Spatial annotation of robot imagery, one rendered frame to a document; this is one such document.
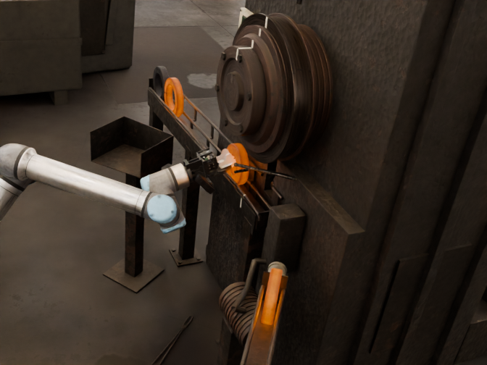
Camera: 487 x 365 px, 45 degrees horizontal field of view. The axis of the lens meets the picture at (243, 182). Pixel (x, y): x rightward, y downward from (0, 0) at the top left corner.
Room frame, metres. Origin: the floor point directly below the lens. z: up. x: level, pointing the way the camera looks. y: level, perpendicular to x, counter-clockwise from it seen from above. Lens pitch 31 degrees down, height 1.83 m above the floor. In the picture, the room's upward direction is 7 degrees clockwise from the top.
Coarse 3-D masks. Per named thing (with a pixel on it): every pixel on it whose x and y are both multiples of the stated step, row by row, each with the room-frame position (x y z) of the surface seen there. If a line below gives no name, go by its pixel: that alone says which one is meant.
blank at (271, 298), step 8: (272, 272) 1.26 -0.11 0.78; (280, 272) 1.27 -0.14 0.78; (272, 280) 1.23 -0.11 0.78; (280, 280) 1.24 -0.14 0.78; (272, 288) 1.21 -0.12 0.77; (272, 296) 1.19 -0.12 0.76; (264, 304) 1.18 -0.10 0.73; (272, 304) 1.18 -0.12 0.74; (264, 312) 1.18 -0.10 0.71; (272, 312) 1.17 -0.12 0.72; (264, 320) 1.18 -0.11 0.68; (272, 320) 1.18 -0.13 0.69
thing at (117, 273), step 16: (96, 128) 2.09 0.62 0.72; (112, 128) 2.17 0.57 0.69; (128, 128) 2.22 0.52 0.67; (144, 128) 2.18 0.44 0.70; (96, 144) 2.08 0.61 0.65; (112, 144) 2.17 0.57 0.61; (128, 144) 2.22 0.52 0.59; (144, 144) 2.18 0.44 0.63; (160, 144) 2.04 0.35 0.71; (96, 160) 2.06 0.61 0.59; (112, 160) 2.07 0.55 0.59; (128, 160) 2.08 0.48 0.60; (144, 160) 1.95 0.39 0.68; (160, 160) 2.04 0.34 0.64; (128, 176) 2.05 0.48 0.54; (144, 176) 1.95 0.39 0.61; (128, 224) 2.05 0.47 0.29; (128, 240) 2.05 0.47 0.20; (128, 256) 2.05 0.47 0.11; (112, 272) 2.05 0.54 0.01; (128, 272) 2.05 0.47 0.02; (144, 272) 2.08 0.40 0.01; (160, 272) 2.09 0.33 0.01; (128, 288) 1.96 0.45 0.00
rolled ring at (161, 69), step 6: (162, 66) 2.74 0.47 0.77; (156, 72) 2.75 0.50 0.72; (162, 72) 2.68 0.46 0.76; (156, 78) 2.77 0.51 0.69; (162, 78) 2.66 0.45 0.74; (156, 84) 2.77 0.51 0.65; (162, 84) 2.65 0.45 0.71; (156, 90) 2.75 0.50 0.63; (162, 90) 2.65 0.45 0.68; (156, 96) 2.74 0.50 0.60; (162, 96) 2.65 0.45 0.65
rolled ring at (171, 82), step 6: (168, 78) 2.59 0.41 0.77; (174, 78) 2.57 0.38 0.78; (168, 84) 2.58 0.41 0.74; (174, 84) 2.52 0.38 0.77; (168, 90) 2.61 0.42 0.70; (174, 90) 2.51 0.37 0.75; (180, 90) 2.51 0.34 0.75; (168, 96) 2.61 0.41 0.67; (180, 96) 2.49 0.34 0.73; (168, 102) 2.59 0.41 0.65; (180, 102) 2.48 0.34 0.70; (174, 108) 2.50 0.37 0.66; (180, 108) 2.48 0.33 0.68; (180, 114) 2.50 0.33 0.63
